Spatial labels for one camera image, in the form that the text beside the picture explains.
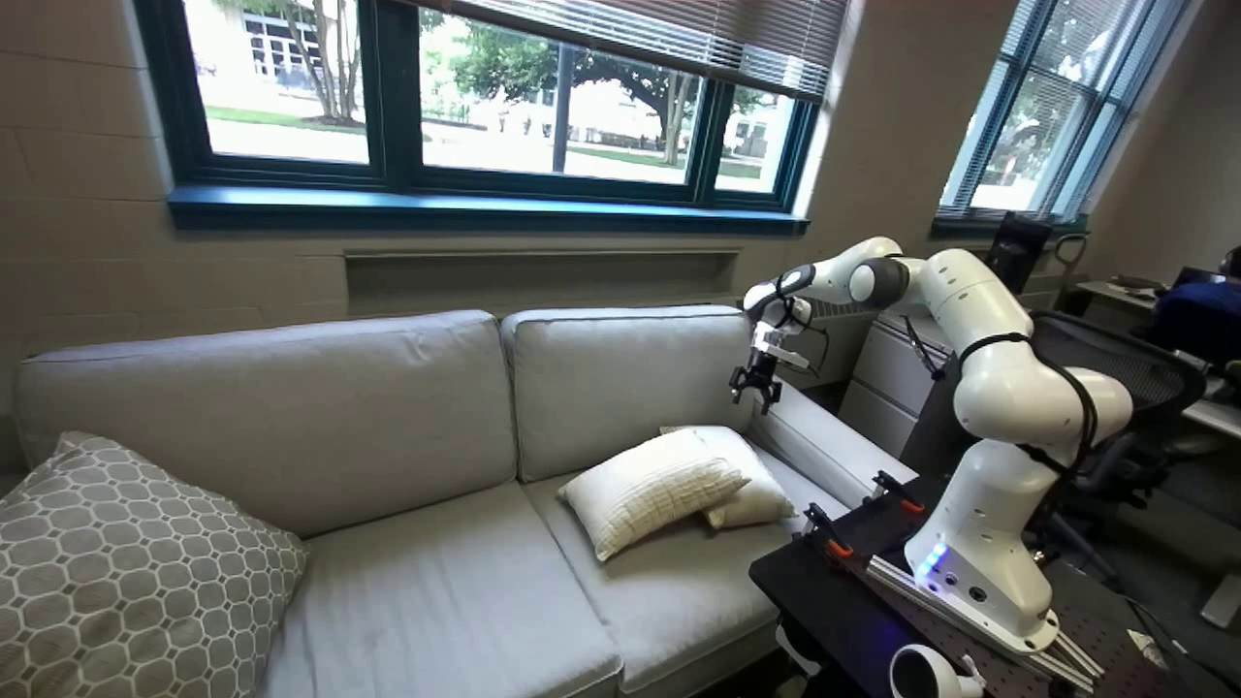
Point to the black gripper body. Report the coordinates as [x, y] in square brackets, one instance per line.
[760, 368]

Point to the cream striped pillow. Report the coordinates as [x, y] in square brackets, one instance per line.
[651, 490]
[756, 498]

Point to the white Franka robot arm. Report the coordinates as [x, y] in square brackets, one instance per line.
[1010, 516]

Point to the grey drawer cabinet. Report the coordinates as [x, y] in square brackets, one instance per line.
[894, 373]

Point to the orange black clamp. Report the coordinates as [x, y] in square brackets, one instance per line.
[838, 550]
[913, 506]

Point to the black robot table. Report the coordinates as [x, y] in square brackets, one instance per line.
[828, 606]

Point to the silver robot mounting plate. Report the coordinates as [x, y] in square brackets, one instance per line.
[954, 618]

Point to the white VR controller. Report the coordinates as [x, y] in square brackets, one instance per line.
[925, 673]

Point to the grey window blinds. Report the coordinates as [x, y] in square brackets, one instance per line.
[712, 39]

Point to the grey fabric sofa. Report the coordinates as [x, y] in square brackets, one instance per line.
[389, 414]

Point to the narrow light blue window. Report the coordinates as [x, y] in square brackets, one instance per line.
[1032, 118]

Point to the black office chair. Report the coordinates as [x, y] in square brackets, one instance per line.
[1147, 373]

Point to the dark blue desk object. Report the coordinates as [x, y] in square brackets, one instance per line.
[1204, 313]

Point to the grey lattice pattern pillow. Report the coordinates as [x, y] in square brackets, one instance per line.
[121, 585]

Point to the wide blue frame window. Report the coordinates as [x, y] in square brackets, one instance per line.
[392, 129]

